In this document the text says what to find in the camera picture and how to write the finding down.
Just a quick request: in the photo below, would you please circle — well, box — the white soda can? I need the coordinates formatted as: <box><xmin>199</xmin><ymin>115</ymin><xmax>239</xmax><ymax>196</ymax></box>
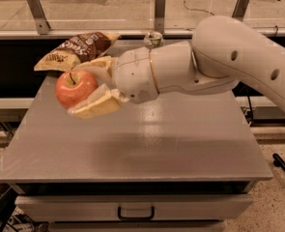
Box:
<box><xmin>144</xmin><ymin>31</ymin><xmax>163</xmax><ymax>48</ymax></box>

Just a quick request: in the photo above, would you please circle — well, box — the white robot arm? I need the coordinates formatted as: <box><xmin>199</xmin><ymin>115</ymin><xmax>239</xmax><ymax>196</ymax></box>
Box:
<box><xmin>69</xmin><ymin>15</ymin><xmax>285</xmax><ymax>119</ymax></box>

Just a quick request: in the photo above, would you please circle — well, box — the middle metal bracket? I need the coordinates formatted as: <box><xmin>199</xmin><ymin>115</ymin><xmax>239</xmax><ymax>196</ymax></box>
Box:
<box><xmin>154</xmin><ymin>0</ymin><xmax>166</xmax><ymax>34</ymax></box>

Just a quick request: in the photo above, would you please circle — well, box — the metal bracket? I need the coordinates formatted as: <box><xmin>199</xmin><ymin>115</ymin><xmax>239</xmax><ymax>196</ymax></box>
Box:
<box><xmin>154</xmin><ymin>0</ymin><xmax>166</xmax><ymax>34</ymax></box>
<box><xmin>26</xmin><ymin>0</ymin><xmax>50</xmax><ymax>35</ymax></box>
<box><xmin>232</xmin><ymin>0</ymin><xmax>250</xmax><ymax>21</ymax></box>

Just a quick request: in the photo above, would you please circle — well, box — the white horizontal rail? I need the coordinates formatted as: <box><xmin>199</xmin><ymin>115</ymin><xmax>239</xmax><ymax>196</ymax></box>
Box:
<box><xmin>0</xmin><ymin>27</ymin><xmax>285</xmax><ymax>40</ymax></box>

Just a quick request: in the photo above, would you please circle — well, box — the right metal bracket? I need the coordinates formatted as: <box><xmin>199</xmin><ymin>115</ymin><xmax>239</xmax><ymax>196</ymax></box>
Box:
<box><xmin>232</xmin><ymin>0</ymin><xmax>250</xmax><ymax>21</ymax></box>

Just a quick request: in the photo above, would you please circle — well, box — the black stand leg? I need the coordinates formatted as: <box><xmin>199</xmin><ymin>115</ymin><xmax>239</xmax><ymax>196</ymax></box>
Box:
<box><xmin>272</xmin><ymin>154</ymin><xmax>285</xmax><ymax>172</ymax></box>

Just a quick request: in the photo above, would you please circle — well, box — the white drawer with black handle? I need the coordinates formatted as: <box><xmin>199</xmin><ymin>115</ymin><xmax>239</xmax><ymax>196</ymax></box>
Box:
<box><xmin>15</xmin><ymin>194</ymin><xmax>252</xmax><ymax>222</ymax></box>

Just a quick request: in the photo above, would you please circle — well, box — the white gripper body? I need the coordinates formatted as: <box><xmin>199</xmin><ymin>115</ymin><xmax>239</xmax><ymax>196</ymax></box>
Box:
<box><xmin>112</xmin><ymin>41</ymin><xmax>238</xmax><ymax>103</ymax></box>

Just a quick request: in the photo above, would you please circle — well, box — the brown chip bag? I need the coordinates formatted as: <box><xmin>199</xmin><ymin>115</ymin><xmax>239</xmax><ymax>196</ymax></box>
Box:
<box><xmin>34</xmin><ymin>32</ymin><xmax>120</xmax><ymax>72</ymax></box>

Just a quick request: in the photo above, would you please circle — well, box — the red apple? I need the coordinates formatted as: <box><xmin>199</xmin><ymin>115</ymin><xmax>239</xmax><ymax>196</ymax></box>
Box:
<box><xmin>55</xmin><ymin>70</ymin><xmax>99</xmax><ymax>109</ymax></box>

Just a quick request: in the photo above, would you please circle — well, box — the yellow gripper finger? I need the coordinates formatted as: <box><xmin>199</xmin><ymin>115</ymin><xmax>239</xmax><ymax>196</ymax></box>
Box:
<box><xmin>74</xmin><ymin>56</ymin><xmax>117</xmax><ymax>84</ymax></box>
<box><xmin>68</xmin><ymin>84</ymin><xmax>129</xmax><ymax>119</ymax></box>

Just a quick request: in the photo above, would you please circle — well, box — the left metal bracket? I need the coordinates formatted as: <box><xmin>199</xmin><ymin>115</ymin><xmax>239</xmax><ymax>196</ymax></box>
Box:
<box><xmin>26</xmin><ymin>0</ymin><xmax>50</xmax><ymax>35</ymax></box>

